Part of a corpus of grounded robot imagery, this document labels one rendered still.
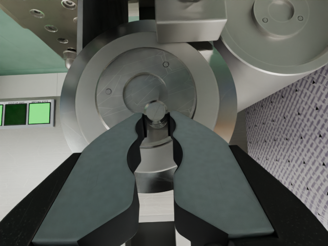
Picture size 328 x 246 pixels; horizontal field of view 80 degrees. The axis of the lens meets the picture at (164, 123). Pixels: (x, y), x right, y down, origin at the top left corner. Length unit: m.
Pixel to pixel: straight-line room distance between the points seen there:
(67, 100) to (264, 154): 0.31
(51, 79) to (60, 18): 3.01
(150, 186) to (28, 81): 3.53
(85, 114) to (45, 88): 3.31
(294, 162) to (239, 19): 0.19
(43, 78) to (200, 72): 3.41
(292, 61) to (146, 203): 0.41
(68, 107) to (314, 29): 0.22
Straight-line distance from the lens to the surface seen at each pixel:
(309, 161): 0.28
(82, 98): 0.17
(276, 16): 0.22
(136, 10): 0.64
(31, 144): 0.59
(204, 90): 0.16
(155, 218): 0.52
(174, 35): 0.16
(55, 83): 3.42
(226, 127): 0.17
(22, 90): 3.65
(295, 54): 0.21
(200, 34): 0.17
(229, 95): 0.17
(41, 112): 0.58
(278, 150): 0.33
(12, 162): 0.62
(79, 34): 0.21
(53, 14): 0.47
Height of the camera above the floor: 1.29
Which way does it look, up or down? 8 degrees down
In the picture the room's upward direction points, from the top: 177 degrees clockwise
